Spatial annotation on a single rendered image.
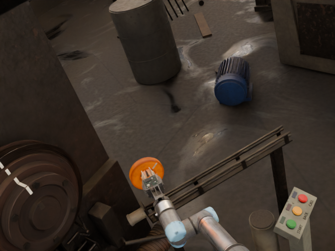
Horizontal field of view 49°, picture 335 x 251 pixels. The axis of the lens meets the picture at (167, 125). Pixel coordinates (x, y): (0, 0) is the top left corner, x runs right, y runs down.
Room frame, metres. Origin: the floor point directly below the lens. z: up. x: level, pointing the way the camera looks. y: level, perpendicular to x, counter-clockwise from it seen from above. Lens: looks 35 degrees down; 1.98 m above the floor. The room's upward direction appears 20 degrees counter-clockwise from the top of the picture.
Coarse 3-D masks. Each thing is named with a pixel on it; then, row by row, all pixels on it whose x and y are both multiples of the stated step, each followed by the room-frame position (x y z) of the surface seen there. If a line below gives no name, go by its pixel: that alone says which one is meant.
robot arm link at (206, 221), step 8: (208, 208) 1.00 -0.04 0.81; (192, 216) 0.99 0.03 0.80; (200, 216) 0.97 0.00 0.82; (208, 216) 0.95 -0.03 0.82; (216, 216) 0.97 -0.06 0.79; (192, 224) 0.96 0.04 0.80; (200, 224) 0.93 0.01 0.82; (208, 224) 0.90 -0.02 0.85; (216, 224) 0.88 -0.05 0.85; (200, 232) 0.95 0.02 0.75; (208, 232) 0.86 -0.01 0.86; (216, 232) 0.83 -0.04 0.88; (224, 232) 0.82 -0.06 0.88; (208, 240) 0.84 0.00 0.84; (216, 240) 0.79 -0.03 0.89; (224, 240) 0.77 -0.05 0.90; (232, 240) 0.76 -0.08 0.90; (216, 248) 0.77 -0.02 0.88; (224, 248) 0.73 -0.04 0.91; (232, 248) 0.70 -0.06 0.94; (240, 248) 0.69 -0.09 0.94
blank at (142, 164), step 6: (138, 162) 1.22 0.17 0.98; (144, 162) 1.21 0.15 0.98; (150, 162) 1.22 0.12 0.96; (156, 162) 1.22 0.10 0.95; (132, 168) 1.22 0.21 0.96; (138, 168) 1.21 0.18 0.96; (144, 168) 1.21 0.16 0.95; (150, 168) 1.21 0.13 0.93; (156, 168) 1.22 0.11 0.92; (162, 168) 1.22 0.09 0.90; (132, 174) 1.20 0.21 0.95; (138, 174) 1.20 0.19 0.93; (156, 174) 1.22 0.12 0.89; (162, 174) 1.22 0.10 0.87; (132, 180) 1.20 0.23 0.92; (138, 180) 1.20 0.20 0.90; (138, 186) 1.20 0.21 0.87
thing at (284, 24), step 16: (272, 0) 3.12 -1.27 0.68; (288, 0) 2.94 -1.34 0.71; (304, 0) 2.84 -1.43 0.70; (320, 0) 2.72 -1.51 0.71; (288, 16) 2.95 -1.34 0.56; (304, 16) 2.83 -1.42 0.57; (320, 16) 2.71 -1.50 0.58; (288, 32) 3.00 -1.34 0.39; (304, 32) 2.84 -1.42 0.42; (320, 32) 2.71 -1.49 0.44; (288, 48) 3.01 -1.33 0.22; (304, 48) 2.85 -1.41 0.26; (320, 48) 2.72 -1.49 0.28; (288, 64) 3.05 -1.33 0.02; (304, 64) 2.87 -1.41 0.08; (320, 64) 2.73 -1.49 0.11
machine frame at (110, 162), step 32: (0, 0) 1.40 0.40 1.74; (0, 32) 1.36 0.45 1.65; (32, 32) 1.44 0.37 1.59; (0, 64) 1.31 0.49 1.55; (32, 64) 1.39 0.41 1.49; (0, 96) 1.27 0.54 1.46; (32, 96) 1.34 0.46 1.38; (64, 96) 1.43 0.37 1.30; (0, 128) 1.22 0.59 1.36; (32, 128) 1.29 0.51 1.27; (64, 128) 1.38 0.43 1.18; (96, 160) 1.42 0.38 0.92; (96, 192) 1.30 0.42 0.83; (128, 192) 1.41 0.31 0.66; (128, 224) 1.35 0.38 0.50
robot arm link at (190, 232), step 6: (186, 222) 0.97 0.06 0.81; (186, 228) 0.95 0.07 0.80; (192, 228) 0.95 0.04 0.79; (186, 234) 0.93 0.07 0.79; (192, 234) 0.94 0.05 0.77; (168, 240) 0.95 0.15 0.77; (180, 240) 0.92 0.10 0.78; (186, 240) 0.95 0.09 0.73; (174, 246) 0.94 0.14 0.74; (180, 246) 0.93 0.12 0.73
